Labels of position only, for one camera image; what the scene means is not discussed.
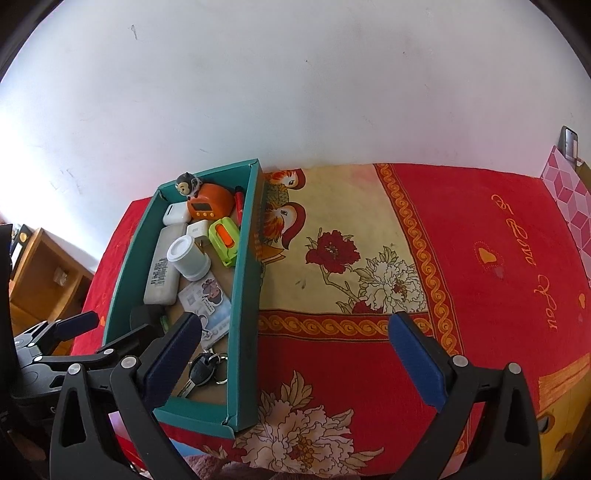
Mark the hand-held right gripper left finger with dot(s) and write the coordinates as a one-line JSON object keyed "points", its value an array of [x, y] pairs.
{"points": [[171, 360]]}

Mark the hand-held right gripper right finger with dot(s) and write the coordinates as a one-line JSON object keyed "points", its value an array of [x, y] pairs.
{"points": [[415, 360]]}

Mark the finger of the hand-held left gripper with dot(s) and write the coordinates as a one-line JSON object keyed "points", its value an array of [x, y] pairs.
{"points": [[76, 323], [115, 346]]}

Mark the white printed card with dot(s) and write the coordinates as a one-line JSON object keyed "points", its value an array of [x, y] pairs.
{"points": [[205, 295], [217, 327]]}

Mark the white cup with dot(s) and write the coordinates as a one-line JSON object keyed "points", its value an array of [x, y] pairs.
{"points": [[187, 258]]}

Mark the teal cardboard box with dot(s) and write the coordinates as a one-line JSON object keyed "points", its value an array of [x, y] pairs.
{"points": [[247, 277]]}

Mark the green utility knife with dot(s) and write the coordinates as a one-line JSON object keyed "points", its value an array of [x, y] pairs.
{"points": [[224, 240]]}

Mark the white charger plug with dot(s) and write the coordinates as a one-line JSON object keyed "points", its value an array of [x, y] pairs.
{"points": [[199, 230]]}

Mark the orange monkey alarm clock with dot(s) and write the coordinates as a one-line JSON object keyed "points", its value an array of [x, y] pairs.
{"points": [[207, 201]]}

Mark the red marker pen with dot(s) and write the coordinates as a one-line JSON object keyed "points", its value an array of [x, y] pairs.
{"points": [[239, 201]]}

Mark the red floral blanket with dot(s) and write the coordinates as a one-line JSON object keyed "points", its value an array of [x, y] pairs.
{"points": [[369, 360]]}

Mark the small grey box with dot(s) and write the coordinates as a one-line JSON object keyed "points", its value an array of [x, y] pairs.
{"points": [[60, 275]]}

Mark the wooden shelf unit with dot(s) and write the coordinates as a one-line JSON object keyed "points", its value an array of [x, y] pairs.
{"points": [[46, 277]]}

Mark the grey remote control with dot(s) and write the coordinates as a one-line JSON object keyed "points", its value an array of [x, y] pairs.
{"points": [[159, 272]]}

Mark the white earbuds case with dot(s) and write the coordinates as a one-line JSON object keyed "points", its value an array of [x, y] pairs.
{"points": [[175, 214]]}

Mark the yellow orange sheet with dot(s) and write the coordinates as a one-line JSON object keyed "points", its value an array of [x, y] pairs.
{"points": [[563, 406]]}

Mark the pink patterned cloth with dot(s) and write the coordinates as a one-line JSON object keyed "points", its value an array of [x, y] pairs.
{"points": [[570, 198]]}

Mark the dark rectangular device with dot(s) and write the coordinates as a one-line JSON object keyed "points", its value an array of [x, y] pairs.
{"points": [[569, 143]]}

